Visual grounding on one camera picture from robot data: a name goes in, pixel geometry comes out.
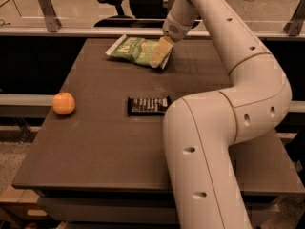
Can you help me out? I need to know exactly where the left metal bracket post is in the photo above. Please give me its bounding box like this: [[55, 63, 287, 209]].
[[38, 0, 62, 32]]

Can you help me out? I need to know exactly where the green jalapeno chip bag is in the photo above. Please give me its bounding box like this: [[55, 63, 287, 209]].
[[106, 35, 159, 68]]

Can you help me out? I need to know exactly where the black office chair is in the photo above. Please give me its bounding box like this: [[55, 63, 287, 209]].
[[95, 0, 168, 28]]

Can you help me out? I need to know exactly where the right metal bracket post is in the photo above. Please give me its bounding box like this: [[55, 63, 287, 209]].
[[283, 0, 305, 36]]

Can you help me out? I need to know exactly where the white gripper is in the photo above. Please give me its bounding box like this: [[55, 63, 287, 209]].
[[150, 10, 198, 69]]

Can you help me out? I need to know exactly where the cardboard box under table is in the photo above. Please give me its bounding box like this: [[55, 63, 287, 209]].
[[0, 185, 53, 229]]

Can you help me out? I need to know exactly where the orange fruit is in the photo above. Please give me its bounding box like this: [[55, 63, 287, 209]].
[[52, 93, 75, 115]]

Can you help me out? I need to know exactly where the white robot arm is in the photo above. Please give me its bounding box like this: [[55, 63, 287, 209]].
[[163, 0, 292, 229]]

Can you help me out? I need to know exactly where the black candy bar wrapper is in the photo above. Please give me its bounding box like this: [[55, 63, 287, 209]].
[[128, 96, 172, 116]]

